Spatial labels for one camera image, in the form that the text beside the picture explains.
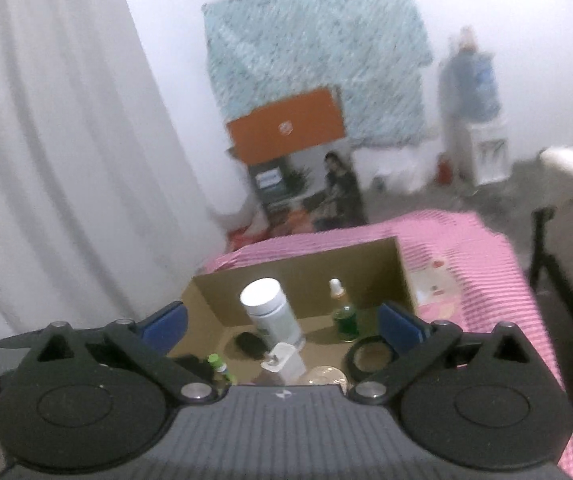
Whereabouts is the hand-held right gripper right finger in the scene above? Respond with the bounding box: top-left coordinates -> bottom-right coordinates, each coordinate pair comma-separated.
353,301 -> 539,403

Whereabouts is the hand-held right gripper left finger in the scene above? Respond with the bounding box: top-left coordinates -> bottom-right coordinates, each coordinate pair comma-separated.
36,301 -> 220,404

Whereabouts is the green dropper bottle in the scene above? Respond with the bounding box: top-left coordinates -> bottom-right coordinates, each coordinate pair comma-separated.
329,278 -> 362,343

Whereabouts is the black tape roll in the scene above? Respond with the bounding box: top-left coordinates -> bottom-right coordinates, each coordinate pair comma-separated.
343,336 -> 399,386

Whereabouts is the green glue stick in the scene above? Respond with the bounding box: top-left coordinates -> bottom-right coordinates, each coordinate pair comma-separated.
206,354 -> 232,391

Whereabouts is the black oval case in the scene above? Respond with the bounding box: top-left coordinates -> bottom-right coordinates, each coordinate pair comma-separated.
235,332 -> 267,359

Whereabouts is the gold-lid cream jar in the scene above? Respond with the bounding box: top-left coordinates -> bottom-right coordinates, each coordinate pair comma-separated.
301,366 -> 349,387

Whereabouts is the brown cardboard box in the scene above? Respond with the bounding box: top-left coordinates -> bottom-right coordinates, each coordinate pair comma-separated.
166,236 -> 419,388

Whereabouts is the white green-label pill bottle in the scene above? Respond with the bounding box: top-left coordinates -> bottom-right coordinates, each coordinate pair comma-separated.
240,278 -> 306,353

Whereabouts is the white charger adapter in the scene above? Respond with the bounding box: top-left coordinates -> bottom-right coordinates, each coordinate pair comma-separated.
260,342 -> 308,385

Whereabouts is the pink checked tablecloth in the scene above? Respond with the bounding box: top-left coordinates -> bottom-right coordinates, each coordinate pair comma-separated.
201,211 -> 573,480

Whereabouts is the red bag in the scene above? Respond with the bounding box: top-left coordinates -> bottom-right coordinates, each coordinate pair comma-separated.
229,220 -> 272,251

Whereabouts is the white plastic bag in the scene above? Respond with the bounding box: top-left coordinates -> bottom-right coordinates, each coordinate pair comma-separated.
211,200 -> 257,231

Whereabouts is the small red canister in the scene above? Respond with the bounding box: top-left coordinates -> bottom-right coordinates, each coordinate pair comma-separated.
436,155 -> 454,186

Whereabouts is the white water dispenser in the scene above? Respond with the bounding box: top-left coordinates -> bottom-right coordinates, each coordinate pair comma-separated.
446,115 -> 512,188

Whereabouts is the white curtain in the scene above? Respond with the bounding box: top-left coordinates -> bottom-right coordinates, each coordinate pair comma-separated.
0,0 -> 227,346

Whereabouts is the orange printed carton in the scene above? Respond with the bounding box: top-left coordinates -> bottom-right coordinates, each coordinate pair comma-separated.
225,86 -> 369,233

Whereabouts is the blue patterned wall hanging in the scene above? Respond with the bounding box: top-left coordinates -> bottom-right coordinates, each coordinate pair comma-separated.
201,0 -> 432,151

